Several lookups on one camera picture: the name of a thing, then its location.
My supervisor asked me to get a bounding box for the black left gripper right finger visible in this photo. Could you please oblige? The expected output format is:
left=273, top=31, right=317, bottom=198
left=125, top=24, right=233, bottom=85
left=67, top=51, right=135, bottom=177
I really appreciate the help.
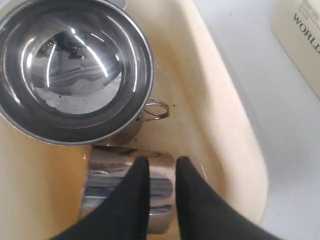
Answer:
left=176, top=156, right=265, bottom=240

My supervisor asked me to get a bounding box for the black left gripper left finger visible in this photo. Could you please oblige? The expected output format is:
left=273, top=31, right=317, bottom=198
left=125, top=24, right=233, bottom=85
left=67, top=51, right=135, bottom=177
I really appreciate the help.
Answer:
left=53, top=156, right=150, bottom=240

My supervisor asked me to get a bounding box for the steel mug with solid handle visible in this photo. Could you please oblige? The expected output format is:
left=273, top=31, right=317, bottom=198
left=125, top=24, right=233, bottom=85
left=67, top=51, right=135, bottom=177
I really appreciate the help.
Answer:
left=79, top=145, right=176, bottom=235

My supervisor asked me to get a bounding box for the steel mug with wire handle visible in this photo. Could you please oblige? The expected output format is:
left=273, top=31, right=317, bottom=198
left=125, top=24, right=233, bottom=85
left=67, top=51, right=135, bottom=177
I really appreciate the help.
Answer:
left=94, top=98, right=170, bottom=146

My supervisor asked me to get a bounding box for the stainless steel bowl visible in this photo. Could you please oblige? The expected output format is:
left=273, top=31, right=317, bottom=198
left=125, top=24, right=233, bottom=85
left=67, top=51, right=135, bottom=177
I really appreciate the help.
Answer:
left=20, top=14, right=122, bottom=115
left=0, top=0, right=155, bottom=145

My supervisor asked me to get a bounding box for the cream bin with circle mark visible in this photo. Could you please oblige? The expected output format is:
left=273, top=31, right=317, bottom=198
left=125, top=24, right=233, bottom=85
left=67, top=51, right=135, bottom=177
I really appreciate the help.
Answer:
left=0, top=0, right=268, bottom=240

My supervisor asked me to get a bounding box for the cream bin with triangle mark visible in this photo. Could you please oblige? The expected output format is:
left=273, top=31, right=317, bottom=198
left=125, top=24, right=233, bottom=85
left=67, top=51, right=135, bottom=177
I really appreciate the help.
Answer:
left=270, top=0, right=320, bottom=97

